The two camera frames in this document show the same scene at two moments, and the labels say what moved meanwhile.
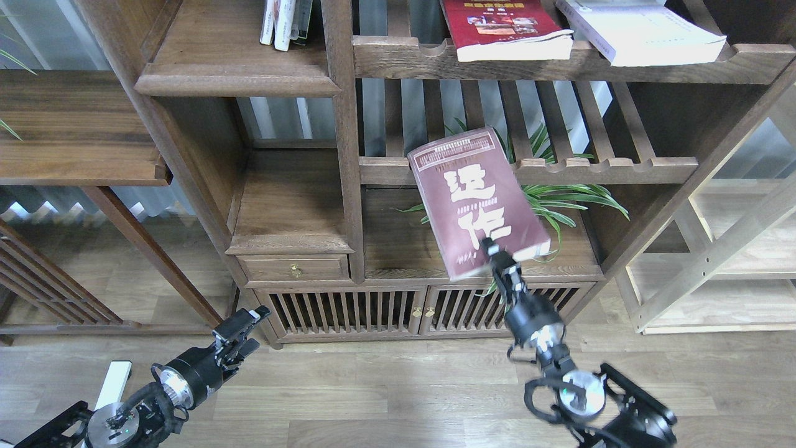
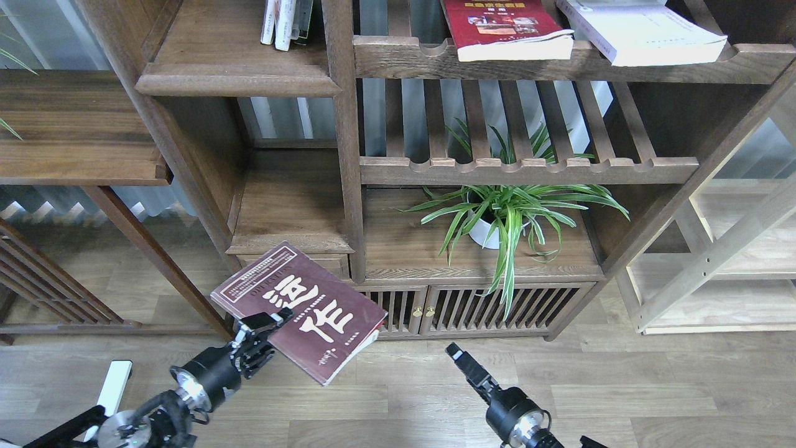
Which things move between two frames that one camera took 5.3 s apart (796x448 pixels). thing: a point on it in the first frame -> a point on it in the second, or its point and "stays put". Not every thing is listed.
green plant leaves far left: [8, 55] stays put
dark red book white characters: [471, 191] -> [333, 323]
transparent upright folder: [301, 19] stays put
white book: [643, 32] stays put
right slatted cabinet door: [479, 308] stays put
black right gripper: [533, 318] -> [514, 417]
